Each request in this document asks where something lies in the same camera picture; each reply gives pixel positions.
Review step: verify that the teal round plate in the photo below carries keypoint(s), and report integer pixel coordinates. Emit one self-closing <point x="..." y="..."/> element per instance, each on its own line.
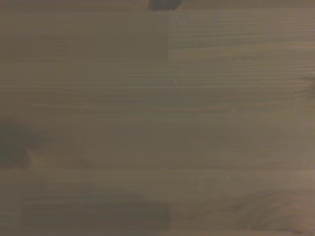
<point x="163" y="4"/>

